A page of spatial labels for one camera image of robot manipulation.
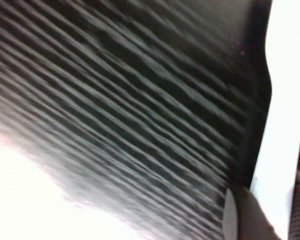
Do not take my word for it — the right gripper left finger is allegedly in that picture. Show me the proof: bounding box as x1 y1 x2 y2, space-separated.
221 186 281 240

